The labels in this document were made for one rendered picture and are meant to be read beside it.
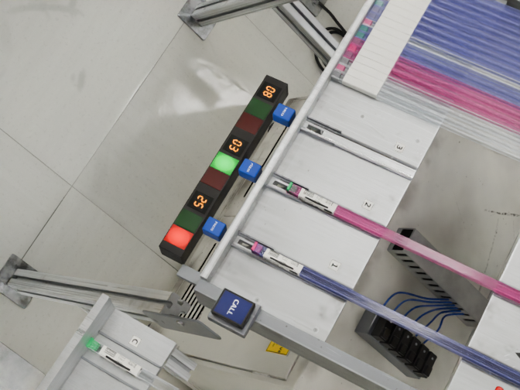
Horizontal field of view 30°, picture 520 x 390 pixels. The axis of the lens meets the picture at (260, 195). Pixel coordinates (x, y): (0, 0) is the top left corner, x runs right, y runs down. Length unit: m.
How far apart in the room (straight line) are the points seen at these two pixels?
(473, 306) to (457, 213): 0.18
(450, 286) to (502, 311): 0.41
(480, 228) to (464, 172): 0.12
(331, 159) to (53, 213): 0.78
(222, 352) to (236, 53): 0.80
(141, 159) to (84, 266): 0.27
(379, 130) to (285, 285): 0.29
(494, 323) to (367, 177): 0.29
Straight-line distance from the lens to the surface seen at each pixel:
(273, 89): 1.57
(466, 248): 1.93
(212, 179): 1.50
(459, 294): 1.85
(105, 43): 2.17
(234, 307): 1.36
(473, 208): 1.94
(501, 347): 1.42
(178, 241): 1.47
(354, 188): 1.48
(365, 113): 1.54
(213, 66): 2.31
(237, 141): 1.53
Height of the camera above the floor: 1.92
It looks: 55 degrees down
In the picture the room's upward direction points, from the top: 90 degrees clockwise
